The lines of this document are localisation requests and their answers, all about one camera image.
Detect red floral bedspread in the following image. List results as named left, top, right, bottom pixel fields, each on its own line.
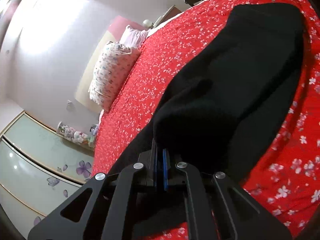
left=93, top=0, right=319, bottom=236

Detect sliding wardrobe with flowers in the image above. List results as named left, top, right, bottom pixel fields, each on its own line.
left=1, top=112, right=94, bottom=239

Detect pink pillow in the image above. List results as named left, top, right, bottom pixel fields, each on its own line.
left=119, top=25, right=149, bottom=48

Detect bedside table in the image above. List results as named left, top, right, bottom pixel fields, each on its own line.
left=153, top=5, right=182, bottom=28

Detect black pants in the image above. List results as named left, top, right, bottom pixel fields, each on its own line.
left=105, top=2, right=308, bottom=238

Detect white round lamp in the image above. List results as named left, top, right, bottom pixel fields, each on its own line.
left=143, top=19, right=153, bottom=29

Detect floral white pillow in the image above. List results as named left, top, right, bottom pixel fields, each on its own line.
left=88, top=42, right=140, bottom=112

